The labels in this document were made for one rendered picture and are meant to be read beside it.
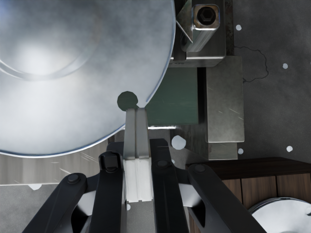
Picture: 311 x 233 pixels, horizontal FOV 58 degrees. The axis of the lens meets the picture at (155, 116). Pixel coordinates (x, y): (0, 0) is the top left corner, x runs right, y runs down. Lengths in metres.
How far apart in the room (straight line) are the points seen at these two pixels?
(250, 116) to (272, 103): 0.10
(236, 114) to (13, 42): 0.33
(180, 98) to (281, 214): 0.48
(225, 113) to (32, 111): 0.29
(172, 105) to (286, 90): 0.84
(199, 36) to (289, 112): 0.93
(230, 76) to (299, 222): 0.49
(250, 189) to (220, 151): 0.34
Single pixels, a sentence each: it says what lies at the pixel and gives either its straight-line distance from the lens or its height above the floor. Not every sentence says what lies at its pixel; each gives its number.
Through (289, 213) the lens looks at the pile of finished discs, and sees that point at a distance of 0.83.
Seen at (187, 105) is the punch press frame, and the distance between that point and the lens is 0.44.
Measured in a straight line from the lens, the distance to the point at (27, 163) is 0.33.
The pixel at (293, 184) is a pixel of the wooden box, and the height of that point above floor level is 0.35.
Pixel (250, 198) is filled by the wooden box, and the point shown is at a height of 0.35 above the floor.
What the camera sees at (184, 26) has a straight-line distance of 0.32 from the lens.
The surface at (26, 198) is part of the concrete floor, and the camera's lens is 1.20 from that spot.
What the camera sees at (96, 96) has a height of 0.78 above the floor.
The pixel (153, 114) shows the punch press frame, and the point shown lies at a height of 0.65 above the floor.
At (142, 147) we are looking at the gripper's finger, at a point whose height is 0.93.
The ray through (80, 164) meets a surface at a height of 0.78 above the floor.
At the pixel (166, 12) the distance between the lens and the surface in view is 0.33.
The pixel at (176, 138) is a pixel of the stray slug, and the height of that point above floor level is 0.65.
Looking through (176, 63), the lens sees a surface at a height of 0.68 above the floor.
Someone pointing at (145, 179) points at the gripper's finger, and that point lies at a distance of 0.16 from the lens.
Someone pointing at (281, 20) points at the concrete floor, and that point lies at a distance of 1.29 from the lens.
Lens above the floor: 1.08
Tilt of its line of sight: 87 degrees down
